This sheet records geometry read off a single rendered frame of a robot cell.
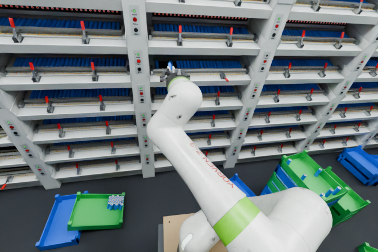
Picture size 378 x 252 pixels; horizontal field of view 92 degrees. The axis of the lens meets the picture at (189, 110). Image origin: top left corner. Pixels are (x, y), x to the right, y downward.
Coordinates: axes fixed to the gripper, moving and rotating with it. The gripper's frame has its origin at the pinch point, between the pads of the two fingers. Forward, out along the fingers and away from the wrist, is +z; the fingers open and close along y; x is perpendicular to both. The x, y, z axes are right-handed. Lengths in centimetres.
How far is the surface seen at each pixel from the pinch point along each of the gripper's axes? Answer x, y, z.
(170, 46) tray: -9.9, -0.4, 7.4
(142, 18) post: -22.1, 11.9, 5.2
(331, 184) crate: 63, -92, -29
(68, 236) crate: 100, 65, -8
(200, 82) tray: 10.3, -18.3, 11.1
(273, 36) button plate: -16, -55, 5
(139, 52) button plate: -7.1, 14.4, 7.7
